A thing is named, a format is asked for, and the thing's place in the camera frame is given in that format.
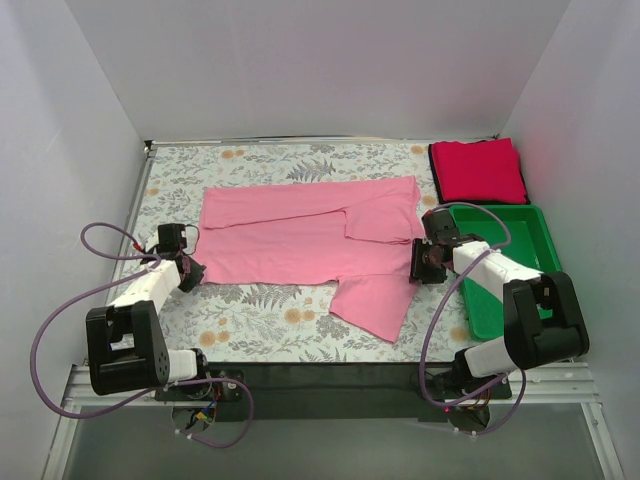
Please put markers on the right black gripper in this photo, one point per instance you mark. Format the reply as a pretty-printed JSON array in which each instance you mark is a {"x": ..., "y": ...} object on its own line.
[{"x": 417, "y": 262}]

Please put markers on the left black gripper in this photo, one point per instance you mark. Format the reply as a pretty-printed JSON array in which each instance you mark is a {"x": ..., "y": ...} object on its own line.
[{"x": 193, "y": 273}]

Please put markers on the pink t shirt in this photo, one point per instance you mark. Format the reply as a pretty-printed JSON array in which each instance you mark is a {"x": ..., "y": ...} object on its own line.
[{"x": 357, "y": 234}]

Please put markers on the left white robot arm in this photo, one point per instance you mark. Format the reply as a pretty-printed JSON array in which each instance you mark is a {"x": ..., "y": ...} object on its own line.
[{"x": 126, "y": 347}]

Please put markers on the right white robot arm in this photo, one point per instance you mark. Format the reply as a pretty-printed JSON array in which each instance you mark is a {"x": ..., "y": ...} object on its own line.
[{"x": 542, "y": 319}]

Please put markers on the floral patterned table mat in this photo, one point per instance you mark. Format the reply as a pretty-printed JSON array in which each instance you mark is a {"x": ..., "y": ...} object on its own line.
[{"x": 264, "y": 323}]

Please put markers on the green plastic tray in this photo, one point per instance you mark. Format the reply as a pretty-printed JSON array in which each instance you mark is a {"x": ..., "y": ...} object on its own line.
[{"x": 531, "y": 245}]

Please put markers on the folded red t shirt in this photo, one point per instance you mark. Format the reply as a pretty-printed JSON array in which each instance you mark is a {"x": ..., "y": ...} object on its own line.
[{"x": 477, "y": 172}]

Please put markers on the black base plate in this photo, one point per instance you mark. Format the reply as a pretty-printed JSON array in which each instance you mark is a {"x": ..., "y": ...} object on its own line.
[{"x": 326, "y": 391}]

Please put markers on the aluminium frame rail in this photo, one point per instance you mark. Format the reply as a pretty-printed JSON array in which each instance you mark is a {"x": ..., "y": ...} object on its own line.
[{"x": 546, "y": 424}]

